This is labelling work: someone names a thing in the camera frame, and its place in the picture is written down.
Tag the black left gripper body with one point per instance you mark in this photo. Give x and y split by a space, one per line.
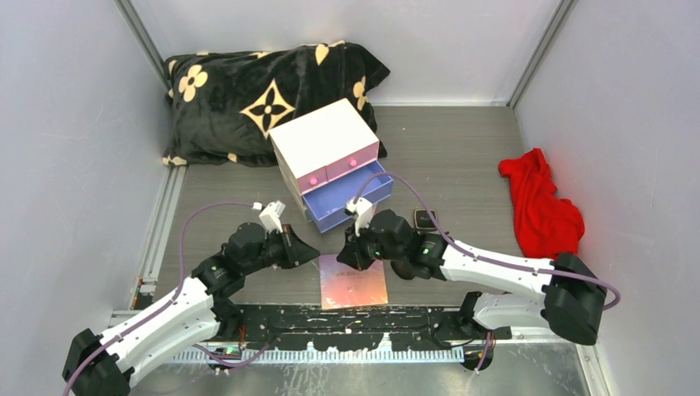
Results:
271 253

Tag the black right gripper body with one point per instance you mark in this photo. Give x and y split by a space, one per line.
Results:
380 251

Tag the holographic eyeshadow palette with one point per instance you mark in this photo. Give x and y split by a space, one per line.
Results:
344 287

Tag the black square compact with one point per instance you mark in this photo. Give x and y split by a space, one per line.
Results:
424 220

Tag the blue drawer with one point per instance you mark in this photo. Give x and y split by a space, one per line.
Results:
325 207

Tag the white pink drawer organizer box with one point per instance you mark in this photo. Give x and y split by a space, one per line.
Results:
322 146

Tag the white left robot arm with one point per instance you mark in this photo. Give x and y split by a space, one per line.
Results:
117 359

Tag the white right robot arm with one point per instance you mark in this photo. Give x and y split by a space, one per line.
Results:
560 294

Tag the red cloth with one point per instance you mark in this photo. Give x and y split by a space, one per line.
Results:
545 225

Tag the black floral plush blanket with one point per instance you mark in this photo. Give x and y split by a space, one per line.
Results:
225 104

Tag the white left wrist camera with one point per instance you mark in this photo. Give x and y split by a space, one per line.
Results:
270 215

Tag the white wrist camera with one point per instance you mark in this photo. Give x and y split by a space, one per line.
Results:
270 215
362 210

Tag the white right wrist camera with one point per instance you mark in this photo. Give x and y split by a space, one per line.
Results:
362 210

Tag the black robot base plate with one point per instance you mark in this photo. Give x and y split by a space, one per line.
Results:
294 327

